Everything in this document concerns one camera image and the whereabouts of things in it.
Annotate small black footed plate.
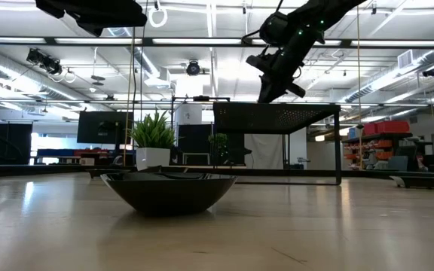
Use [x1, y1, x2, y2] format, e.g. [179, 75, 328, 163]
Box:
[86, 167, 132, 180]

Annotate small green leafy plant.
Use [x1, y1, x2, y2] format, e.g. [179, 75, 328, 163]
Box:
[207, 132, 231, 167]

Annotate black perforated metal shelf riser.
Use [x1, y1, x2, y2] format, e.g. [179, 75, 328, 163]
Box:
[212, 101, 342, 186]

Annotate round black ceiling camera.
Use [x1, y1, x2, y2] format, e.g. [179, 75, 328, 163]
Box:
[185, 59, 202, 77]

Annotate large black bowl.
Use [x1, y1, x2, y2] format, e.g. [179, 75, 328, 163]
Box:
[99, 172, 239, 218]

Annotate black partition panel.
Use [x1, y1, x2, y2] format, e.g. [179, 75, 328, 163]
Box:
[0, 121, 34, 166]

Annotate black screen panel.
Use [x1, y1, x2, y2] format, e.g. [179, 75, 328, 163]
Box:
[176, 123, 214, 154]

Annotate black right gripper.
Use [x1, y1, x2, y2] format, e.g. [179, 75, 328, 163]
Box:
[257, 56, 307, 105]

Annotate yellow hanging cord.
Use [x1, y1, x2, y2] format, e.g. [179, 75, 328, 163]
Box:
[355, 5, 364, 170]

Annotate black camera stand frame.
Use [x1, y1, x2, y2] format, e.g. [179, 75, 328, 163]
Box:
[170, 95, 231, 166]

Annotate white hanging ring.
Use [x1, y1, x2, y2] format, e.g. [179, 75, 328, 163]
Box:
[148, 6, 169, 29]

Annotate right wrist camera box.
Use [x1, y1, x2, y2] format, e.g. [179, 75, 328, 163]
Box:
[245, 53, 275, 75]

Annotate black square mini plate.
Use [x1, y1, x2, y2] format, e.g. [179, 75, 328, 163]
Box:
[389, 174, 434, 190]

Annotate twin black ceiling spotlights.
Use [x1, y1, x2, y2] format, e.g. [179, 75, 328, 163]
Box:
[26, 47, 64, 76]

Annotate black hanging cable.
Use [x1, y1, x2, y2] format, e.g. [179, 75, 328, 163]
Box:
[139, 26, 148, 121]
[130, 26, 139, 114]

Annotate white LED light strip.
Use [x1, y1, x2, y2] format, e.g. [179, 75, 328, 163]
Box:
[313, 38, 343, 47]
[350, 39, 434, 47]
[151, 38, 243, 46]
[54, 37, 143, 45]
[0, 36, 47, 44]

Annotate black overhead frame bar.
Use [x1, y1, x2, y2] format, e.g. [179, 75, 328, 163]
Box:
[0, 35, 434, 49]

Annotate white square plant pot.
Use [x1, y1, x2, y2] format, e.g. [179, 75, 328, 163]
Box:
[135, 147, 172, 171]

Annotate red bench strip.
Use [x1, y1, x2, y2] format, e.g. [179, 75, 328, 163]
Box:
[72, 148, 110, 158]

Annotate large red storage bin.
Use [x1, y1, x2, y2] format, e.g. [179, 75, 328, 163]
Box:
[375, 120, 411, 136]

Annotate green spiky plant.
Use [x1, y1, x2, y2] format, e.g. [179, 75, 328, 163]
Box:
[127, 109, 178, 151]

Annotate white cloth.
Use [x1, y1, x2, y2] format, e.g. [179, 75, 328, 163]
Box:
[243, 133, 285, 171]

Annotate small red storage bin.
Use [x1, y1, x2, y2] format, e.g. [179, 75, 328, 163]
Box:
[362, 122, 378, 137]

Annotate black storage rack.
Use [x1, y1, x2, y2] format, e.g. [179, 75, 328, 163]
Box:
[340, 131, 434, 172]

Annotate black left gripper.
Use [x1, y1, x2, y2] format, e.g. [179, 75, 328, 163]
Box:
[35, 0, 148, 38]

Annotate blue-grey box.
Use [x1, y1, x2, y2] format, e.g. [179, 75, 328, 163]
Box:
[387, 155, 409, 172]

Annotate black table side rail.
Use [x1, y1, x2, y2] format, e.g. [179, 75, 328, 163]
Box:
[0, 163, 434, 178]

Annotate black monitor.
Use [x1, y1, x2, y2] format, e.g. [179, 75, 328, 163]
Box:
[76, 110, 135, 145]

